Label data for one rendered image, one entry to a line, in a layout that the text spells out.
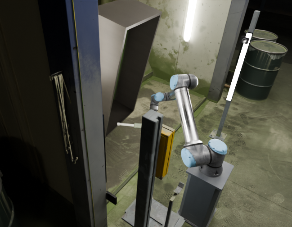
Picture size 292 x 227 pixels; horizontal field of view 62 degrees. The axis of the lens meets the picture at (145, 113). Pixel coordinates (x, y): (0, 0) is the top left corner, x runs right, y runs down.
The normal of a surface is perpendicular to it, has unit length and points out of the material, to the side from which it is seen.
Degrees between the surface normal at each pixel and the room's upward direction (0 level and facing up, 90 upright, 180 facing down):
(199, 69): 90
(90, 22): 90
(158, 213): 0
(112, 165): 0
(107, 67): 90
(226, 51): 90
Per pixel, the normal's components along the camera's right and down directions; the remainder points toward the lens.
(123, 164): 0.07, -0.81
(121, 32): -0.48, 0.49
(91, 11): 0.82, 0.37
